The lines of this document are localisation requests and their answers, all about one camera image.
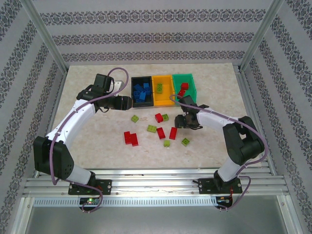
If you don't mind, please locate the black plastic bin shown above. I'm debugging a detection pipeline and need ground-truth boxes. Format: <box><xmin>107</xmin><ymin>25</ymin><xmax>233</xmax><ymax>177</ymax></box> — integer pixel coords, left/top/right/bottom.
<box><xmin>131</xmin><ymin>76</ymin><xmax>155</xmax><ymax>108</ymax></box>

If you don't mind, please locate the yellow plastic bin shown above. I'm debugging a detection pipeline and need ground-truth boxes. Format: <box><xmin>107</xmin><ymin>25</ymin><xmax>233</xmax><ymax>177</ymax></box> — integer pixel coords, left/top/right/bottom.
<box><xmin>151</xmin><ymin>75</ymin><xmax>176</xmax><ymax>107</ymax></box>

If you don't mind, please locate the green plastic bin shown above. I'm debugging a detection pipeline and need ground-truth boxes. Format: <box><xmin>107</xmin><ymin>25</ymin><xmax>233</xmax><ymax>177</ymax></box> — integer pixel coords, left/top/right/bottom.
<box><xmin>172</xmin><ymin>73</ymin><xmax>197</xmax><ymax>103</ymax></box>

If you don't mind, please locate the right controller circuit board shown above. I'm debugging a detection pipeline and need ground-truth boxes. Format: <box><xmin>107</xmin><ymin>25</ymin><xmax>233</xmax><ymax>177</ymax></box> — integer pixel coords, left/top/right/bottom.
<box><xmin>216</xmin><ymin>196</ymin><xmax>234</xmax><ymax>205</ymax></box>

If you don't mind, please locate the controller circuit board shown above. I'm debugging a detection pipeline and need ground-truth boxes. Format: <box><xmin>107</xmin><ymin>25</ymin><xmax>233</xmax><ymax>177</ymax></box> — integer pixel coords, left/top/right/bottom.
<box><xmin>216</xmin><ymin>196</ymin><xmax>234</xmax><ymax>205</ymax></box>
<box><xmin>79</xmin><ymin>197</ymin><xmax>102</xmax><ymax>207</ymax></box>

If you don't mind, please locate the grey metal sheet panel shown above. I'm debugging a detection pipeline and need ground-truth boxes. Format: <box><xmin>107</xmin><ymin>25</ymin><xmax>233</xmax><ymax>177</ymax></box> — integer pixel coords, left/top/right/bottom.
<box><xmin>19</xmin><ymin>206</ymin><xmax>300</xmax><ymax>234</ymax></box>

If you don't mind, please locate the left controller circuit board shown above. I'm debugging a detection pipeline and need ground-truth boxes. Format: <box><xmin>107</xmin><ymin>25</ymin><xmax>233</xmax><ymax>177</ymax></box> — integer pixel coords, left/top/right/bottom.
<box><xmin>79</xmin><ymin>197</ymin><xmax>102</xmax><ymax>207</ymax></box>

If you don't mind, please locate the white left camera mount plate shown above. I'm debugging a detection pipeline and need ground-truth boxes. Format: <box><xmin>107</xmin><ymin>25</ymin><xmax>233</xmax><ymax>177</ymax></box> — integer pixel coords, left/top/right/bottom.
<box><xmin>113</xmin><ymin>79</ymin><xmax>124</xmax><ymax>96</ymax></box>

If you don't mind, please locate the aluminium side rail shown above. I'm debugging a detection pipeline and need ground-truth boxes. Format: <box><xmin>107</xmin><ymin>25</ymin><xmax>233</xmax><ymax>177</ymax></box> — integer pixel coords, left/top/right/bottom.
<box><xmin>34</xmin><ymin>69</ymin><xmax>70</xmax><ymax>173</ymax></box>
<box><xmin>236</xmin><ymin>68</ymin><xmax>277</xmax><ymax>171</ymax></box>

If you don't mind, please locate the aluminium mounting rail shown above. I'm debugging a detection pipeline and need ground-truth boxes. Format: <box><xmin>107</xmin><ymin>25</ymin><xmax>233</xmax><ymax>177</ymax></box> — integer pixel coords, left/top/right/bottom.
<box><xmin>23</xmin><ymin>167</ymin><xmax>291</xmax><ymax>197</ymax></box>

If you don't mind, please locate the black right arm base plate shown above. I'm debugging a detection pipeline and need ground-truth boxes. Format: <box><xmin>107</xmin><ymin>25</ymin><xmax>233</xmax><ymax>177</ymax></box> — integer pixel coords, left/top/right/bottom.
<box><xmin>197</xmin><ymin>177</ymin><xmax>242</xmax><ymax>195</ymax></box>

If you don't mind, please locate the slotted grey cable duct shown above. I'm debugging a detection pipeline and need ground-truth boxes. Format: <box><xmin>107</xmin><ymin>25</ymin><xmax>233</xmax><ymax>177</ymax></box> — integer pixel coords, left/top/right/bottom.
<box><xmin>33</xmin><ymin>196</ymin><xmax>217</xmax><ymax>207</ymax></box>

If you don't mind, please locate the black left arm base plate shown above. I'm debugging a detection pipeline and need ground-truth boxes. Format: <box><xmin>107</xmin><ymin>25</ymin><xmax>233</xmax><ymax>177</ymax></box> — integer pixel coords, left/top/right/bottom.
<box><xmin>68</xmin><ymin>179</ymin><xmax>112</xmax><ymax>195</ymax></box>

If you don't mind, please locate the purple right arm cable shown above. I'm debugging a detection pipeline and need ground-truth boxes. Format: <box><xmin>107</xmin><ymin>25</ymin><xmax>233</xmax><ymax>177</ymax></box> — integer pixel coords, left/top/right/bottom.
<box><xmin>170</xmin><ymin>94</ymin><xmax>269</xmax><ymax>213</ymax></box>

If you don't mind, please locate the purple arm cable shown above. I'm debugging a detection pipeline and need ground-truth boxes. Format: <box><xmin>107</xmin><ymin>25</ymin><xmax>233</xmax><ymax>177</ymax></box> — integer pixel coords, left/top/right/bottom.
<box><xmin>170</xmin><ymin>94</ymin><xmax>269</xmax><ymax>213</ymax></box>
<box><xmin>50</xmin><ymin>67</ymin><xmax>130</xmax><ymax>215</ymax></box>

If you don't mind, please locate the aluminium frame post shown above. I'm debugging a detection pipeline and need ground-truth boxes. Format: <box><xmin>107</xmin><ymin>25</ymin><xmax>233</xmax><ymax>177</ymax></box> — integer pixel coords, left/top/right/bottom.
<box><xmin>238</xmin><ymin>0</ymin><xmax>286</xmax><ymax>74</ymax></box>
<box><xmin>20</xmin><ymin>0</ymin><xmax>69</xmax><ymax>74</ymax></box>

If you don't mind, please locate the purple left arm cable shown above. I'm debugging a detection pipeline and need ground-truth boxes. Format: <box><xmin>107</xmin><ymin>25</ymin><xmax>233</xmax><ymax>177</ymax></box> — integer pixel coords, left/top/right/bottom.
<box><xmin>50</xmin><ymin>67</ymin><xmax>130</xmax><ymax>215</ymax></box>

